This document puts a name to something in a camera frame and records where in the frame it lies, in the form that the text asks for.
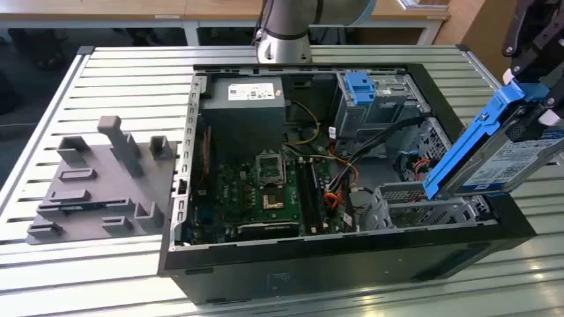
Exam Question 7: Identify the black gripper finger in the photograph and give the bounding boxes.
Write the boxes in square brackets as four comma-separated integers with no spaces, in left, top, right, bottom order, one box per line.
[519,16,564,125]
[501,0,537,84]

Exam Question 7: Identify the hard disk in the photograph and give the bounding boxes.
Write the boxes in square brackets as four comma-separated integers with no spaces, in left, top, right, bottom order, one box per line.
[421,78,564,201]

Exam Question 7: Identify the metal disk bay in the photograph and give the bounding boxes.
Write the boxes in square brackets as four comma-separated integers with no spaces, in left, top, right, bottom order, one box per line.
[373,182,491,229]

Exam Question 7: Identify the black RAM slot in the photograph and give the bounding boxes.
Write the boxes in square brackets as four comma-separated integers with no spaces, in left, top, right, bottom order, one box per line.
[308,157,329,230]
[295,157,319,232]

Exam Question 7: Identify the wooden cabinet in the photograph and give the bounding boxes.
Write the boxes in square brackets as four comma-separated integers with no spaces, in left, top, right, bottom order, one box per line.
[433,0,519,83]

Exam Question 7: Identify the metal drive cage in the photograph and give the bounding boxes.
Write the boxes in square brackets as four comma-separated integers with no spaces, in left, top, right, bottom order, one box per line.
[333,70,432,150]

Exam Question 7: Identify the blue carrier in bay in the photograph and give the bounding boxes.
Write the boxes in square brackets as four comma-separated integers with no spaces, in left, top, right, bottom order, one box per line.
[344,71,376,107]

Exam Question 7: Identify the black power supply unit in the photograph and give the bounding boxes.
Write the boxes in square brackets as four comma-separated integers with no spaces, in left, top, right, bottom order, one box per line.
[199,77,288,148]

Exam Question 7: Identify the metal CPU socket cover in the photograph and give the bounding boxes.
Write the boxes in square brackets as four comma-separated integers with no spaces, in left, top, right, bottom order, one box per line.
[255,150,284,186]

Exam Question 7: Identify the CPU socket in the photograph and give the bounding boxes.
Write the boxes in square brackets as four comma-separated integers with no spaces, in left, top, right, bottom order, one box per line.
[261,186,287,211]

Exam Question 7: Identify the black open PC case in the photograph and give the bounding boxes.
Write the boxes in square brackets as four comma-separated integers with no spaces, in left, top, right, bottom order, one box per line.
[157,61,537,306]

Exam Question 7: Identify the green motherboard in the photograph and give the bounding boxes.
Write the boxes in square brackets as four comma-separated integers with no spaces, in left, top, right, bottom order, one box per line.
[188,145,356,246]

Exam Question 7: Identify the grey parts rack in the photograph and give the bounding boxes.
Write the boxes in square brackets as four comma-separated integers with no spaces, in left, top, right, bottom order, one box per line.
[25,115,184,246]

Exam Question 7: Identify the black office chair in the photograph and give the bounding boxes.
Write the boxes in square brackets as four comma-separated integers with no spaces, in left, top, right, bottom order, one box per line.
[7,28,69,71]

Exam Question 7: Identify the black disk wire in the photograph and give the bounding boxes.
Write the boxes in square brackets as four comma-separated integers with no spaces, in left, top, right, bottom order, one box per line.
[345,115,425,166]

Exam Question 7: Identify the yellow power wires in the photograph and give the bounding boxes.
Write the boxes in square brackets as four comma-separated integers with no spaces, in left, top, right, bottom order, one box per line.
[283,100,321,147]

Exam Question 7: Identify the multicoloured disk power wire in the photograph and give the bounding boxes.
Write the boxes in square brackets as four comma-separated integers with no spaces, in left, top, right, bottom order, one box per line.
[327,160,361,199]

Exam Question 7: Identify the orange wire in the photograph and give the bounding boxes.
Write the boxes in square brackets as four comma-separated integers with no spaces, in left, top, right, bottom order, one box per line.
[323,192,344,210]

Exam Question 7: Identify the red wire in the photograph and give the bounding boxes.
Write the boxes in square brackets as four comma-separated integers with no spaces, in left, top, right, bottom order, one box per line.
[201,126,212,181]

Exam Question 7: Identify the wooden desk white frame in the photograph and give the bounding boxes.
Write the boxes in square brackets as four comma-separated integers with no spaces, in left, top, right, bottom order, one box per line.
[0,0,451,46]

